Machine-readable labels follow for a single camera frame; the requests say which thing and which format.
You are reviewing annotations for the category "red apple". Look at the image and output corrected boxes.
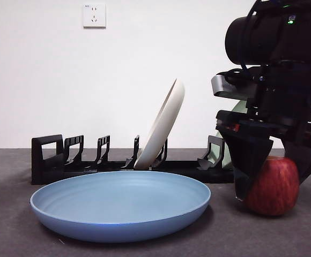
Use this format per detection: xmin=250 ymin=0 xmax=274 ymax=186
xmin=245 ymin=156 xmax=300 ymax=217

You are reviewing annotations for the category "blue plate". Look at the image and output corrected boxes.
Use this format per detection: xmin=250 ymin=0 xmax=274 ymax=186
xmin=29 ymin=170 xmax=212 ymax=244

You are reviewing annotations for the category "green plate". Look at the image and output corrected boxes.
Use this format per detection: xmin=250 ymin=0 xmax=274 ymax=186
xmin=214 ymin=99 xmax=249 ymax=170

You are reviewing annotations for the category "cream plate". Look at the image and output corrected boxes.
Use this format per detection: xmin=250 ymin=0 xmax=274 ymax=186
xmin=133 ymin=78 xmax=186 ymax=171

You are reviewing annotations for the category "black plate rack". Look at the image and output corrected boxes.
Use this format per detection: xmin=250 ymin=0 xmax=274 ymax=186
xmin=31 ymin=134 xmax=235 ymax=186

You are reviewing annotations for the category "pale grey camera box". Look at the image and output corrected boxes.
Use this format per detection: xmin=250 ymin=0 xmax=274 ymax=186
xmin=211 ymin=70 xmax=261 ymax=99

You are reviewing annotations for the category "white wall socket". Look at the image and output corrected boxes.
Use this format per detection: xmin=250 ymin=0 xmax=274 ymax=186
xmin=83 ymin=3 xmax=107 ymax=29

